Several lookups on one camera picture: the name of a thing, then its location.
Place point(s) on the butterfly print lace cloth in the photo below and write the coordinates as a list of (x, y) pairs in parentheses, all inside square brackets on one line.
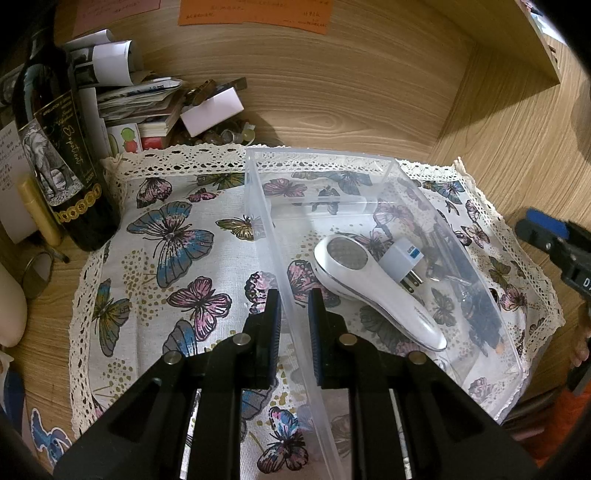
[(184, 240)]

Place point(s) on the orange sticky note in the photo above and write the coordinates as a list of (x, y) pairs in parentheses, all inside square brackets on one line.
[(254, 14)]

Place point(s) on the clear plastic storage box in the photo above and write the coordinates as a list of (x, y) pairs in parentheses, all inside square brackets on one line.
[(277, 240)]

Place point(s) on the blue cartoon sticker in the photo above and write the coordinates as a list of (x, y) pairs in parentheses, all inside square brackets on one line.
[(48, 436)]

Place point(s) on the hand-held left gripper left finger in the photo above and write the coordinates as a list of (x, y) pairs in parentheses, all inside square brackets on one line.
[(274, 318)]

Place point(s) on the pink sticky note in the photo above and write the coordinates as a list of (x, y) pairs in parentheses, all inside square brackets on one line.
[(115, 9)]

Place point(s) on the stack of booklets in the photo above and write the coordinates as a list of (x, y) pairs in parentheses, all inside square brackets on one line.
[(138, 104)]

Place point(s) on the white handheld massager device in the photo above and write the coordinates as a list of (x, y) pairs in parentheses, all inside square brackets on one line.
[(369, 290)]

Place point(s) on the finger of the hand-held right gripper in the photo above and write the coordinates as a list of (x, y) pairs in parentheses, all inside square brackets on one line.
[(545, 222)]

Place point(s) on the dark wine bottle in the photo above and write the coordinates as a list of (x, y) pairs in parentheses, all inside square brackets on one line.
[(69, 184)]

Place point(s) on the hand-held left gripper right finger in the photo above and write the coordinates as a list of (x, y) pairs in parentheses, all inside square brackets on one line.
[(316, 332)]

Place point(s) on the white handwritten note paper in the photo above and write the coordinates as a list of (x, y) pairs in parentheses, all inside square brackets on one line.
[(11, 184)]

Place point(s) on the pile of small trinkets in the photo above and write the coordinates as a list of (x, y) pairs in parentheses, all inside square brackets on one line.
[(217, 136)]

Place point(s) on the white plug adapter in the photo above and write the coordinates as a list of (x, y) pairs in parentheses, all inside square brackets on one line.
[(399, 258)]

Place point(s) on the wooden desk shelf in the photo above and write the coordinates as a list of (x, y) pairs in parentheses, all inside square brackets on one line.
[(369, 69)]

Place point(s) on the brown hair clip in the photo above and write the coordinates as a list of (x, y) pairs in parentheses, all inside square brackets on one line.
[(207, 87)]

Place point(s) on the beige rounded bottle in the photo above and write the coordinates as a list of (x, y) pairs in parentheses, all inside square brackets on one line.
[(11, 304)]

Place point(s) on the person's right hand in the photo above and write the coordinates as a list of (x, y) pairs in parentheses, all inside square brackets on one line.
[(582, 353)]

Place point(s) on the black clip with orange part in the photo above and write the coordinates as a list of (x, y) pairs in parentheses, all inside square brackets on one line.
[(480, 318)]

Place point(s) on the white and pink box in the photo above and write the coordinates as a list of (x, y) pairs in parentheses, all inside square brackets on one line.
[(212, 110)]

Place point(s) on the gold tube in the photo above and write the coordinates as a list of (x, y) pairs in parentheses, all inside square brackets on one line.
[(39, 212)]

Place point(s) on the fruit print small box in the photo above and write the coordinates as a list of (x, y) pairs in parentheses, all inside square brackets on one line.
[(123, 138)]

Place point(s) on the small round mirror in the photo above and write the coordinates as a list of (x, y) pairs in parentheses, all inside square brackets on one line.
[(37, 277)]

